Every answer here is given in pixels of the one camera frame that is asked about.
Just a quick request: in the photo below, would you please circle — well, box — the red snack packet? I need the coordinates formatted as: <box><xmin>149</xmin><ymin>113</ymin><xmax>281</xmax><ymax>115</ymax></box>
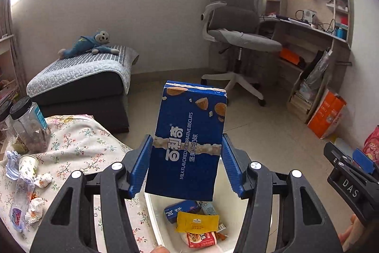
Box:
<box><xmin>186</xmin><ymin>231</ymin><xmax>219</xmax><ymax>248</ymax></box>

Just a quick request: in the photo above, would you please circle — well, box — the clear plastic bottle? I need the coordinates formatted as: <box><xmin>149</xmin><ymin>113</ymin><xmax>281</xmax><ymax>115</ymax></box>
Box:
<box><xmin>9</xmin><ymin>174</ymin><xmax>35</xmax><ymax>233</ymax></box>

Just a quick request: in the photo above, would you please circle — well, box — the silver plastic bag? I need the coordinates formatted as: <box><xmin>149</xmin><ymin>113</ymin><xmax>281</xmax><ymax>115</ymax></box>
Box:
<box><xmin>299</xmin><ymin>50</ymin><xmax>331</xmax><ymax>99</ymax></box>

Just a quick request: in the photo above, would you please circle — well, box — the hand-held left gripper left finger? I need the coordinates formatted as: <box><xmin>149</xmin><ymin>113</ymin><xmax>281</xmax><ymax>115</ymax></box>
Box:
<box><xmin>30</xmin><ymin>134</ymin><xmax>154</xmax><ymax>253</ymax></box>

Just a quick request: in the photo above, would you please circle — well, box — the clear jar of brown nuts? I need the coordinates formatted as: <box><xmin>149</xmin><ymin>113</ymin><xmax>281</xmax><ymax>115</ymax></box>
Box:
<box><xmin>10</xmin><ymin>97</ymin><xmax>51</xmax><ymax>153</ymax></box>

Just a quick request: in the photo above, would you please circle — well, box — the white plastic bin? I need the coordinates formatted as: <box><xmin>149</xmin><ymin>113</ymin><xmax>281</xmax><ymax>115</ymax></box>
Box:
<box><xmin>144</xmin><ymin>192</ymin><xmax>250</xmax><ymax>253</ymax></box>

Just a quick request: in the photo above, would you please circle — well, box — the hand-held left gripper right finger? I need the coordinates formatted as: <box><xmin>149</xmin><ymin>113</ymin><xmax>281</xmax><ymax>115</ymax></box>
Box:
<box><xmin>222</xmin><ymin>133</ymin><xmax>342</xmax><ymax>253</ymax></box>

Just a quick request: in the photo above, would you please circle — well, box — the white paper cup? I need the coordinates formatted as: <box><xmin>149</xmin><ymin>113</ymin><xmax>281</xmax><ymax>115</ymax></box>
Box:
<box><xmin>18</xmin><ymin>155</ymin><xmax>40</xmax><ymax>179</ymax></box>

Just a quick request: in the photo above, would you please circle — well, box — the pale blue milk carton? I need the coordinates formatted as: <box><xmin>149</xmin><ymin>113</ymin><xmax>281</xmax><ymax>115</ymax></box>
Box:
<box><xmin>201</xmin><ymin>201</ymin><xmax>219</xmax><ymax>216</ymax></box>

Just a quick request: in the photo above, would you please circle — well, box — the yellow snack packet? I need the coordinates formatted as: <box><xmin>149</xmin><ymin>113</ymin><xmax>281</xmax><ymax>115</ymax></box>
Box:
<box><xmin>175</xmin><ymin>211</ymin><xmax>220</xmax><ymax>234</ymax></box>

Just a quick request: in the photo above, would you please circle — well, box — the blue plush monkey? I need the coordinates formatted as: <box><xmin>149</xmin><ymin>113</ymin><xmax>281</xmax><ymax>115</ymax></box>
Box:
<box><xmin>58</xmin><ymin>30</ymin><xmax>120</xmax><ymax>59</ymax></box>

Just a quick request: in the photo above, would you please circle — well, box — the stack of books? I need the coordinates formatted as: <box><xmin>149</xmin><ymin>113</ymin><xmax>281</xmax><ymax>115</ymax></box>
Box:
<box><xmin>289</xmin><ymin>91</ymin><xmax>315</xmax><ymax>118</ymax></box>

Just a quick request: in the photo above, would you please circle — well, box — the grey quilted blanket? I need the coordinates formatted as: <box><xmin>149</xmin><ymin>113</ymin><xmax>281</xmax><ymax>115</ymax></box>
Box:
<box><xmin>27</xmin><ymin>45</ymin><xmax>140</xmax><ymax>97</ymax></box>

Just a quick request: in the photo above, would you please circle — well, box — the orange bag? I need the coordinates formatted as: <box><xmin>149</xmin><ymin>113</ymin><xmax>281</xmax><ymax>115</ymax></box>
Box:
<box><xmin>307</xmin><ymin>88</ymin><xmax>347</xmax><ymax>139</ymax></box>

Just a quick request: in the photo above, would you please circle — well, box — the small blue snack package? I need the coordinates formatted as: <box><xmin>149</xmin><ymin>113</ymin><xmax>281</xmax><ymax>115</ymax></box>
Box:
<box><xmin>164</xmin><ymin>201</ymin><xmax>201</xmax><ymax>224</ymax></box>

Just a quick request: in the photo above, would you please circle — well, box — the dark ottoman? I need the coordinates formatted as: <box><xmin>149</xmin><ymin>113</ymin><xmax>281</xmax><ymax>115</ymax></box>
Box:
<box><xmin>27</xmin><ymin>45</ymin><xmax>140</xmax><ymax>134</ymax></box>

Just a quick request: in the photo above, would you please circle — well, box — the white bookshelf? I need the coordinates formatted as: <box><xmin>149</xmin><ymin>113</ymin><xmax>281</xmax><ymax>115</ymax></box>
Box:
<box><xmin>0</xmin><ymin>34</ymin><xmax>19</xmax><ymax>99</ymax></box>

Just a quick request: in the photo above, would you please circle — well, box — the grey office chair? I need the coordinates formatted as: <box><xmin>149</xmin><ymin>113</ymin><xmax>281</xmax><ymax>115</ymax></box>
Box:
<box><xmin>201</xmin><ymin>0</ymin><xmax>283</xmax><ymax>107</ymax></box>

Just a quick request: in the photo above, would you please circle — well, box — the floral tablecloth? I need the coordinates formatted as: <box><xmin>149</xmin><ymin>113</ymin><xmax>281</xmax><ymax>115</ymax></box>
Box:
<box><xmin>0</xmin><ymin>114</ymin><xmax>153</xmax><ymax>253</ymax></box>

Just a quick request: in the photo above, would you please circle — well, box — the wooden desk with shelves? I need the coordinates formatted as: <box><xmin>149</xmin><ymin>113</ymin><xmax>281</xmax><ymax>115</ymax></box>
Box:
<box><xmin>261</xmin><ymin>0</ymin><xmax>354</xmax><ymax>123</ymax></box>

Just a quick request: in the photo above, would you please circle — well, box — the clear jar of pale nuts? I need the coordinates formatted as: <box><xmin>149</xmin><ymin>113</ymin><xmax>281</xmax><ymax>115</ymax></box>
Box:
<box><xmin>0</xmin><ymin>106</ymin><xmax>19</xmax><ymax>150</ymax></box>

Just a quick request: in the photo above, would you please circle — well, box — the orange box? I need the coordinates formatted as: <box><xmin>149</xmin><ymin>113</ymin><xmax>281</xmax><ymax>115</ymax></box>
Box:
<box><xmin>280</xmin><ymin>48</ymin><xmax>304</xmax><ymax>67</ymax></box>

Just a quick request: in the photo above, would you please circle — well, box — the blue biscuit box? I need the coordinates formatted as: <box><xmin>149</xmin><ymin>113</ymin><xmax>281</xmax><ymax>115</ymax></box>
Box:
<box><xmin>144</xmin><ymin>80</ymin><xmax>228</xmax><ymax>202</ymax></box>

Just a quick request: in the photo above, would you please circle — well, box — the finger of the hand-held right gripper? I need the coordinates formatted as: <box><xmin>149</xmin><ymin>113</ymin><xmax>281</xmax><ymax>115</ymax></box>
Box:
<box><xmin>352</xmin><ymin>149</ymin><xmax>376</xmax><ymax>174</ymax></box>
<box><xmin>323</xmin><ymin>142</ymin><xmax>360</xmax><ymax>173</ymax></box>

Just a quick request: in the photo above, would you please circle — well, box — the pink printed bag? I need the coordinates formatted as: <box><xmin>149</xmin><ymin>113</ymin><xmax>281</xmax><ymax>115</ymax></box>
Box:
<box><xmin>363</xmin><ymin>125</ymin><xmax>379</xmax><ymax>165</ymax></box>

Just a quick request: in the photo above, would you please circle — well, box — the person's right hand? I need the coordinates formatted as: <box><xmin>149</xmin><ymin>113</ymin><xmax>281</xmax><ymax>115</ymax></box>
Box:
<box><xmin>340</xmin><ymin>216</ymin><xmax>369</xmax><ymax>244</ymax></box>

